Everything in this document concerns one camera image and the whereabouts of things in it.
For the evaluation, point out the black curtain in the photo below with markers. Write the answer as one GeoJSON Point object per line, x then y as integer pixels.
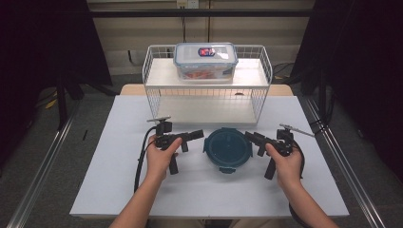
{"type": "Point", "coordinates": [364, 63]}
{"type": "Point", "coordinates": [38, 47]}

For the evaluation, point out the white wall socket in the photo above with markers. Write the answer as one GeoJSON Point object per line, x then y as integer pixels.
{"type": "Point", "coordinates": [187, 3]}

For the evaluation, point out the person's leg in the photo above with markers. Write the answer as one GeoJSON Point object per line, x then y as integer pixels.
{"type": "Point", "coordinates": [253, 224]}
{"type": "Point", "coordinates": [180, 224]}

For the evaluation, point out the black horizontal bar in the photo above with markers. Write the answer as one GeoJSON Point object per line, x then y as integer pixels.
{"type": "Point", "coordinates": [221, 13]}

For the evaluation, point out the person's right hand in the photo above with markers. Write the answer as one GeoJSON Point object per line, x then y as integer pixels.
{"type": "Point", "coordinates": [285, 167]}

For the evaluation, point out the small black floor item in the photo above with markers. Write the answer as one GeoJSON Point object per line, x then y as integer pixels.
{"type": "Point", "coordinates": [85, 134]}

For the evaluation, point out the aluminium floor rail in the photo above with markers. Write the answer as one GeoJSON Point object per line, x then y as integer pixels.
{"type": "Point", "coordinates": [335, 148]}
{"type": "Point", "coordinates": [47, 161]}

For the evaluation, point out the dark teal round lid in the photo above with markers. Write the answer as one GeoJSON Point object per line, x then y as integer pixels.
{"type": "Point", "coordinates": [227, 148]}

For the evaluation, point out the person's left hand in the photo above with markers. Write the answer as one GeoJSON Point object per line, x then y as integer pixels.
{"type": "Point", "coordinates": [158, 161]}

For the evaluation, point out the beige wooden table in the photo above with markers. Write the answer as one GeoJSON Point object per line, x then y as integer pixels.
{"type": "Point", "coordinates": [133, 90]}

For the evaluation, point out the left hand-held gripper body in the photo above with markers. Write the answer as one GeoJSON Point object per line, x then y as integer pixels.
{"type": "Point", "coordinates": [163, 139]}

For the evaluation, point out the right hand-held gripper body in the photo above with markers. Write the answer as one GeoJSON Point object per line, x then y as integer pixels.
{"type": "Point", "coordinates": [282, 142]}

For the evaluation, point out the black metal stand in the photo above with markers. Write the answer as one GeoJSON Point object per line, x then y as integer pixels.
{"type": "Point", "coordinates": [61, 104]}

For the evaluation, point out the clear rectangular lidded container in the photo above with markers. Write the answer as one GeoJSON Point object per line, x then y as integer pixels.
{"type": "Point", "coordinates": [206, 63]}

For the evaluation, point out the person's left leg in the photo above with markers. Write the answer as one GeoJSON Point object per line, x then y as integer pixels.
{"type": "Point", "coordinates": [180, 224]}

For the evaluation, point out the person's right leg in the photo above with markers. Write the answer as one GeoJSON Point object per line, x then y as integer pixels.
{"type": "Point", "coordinates": [253, 224]}

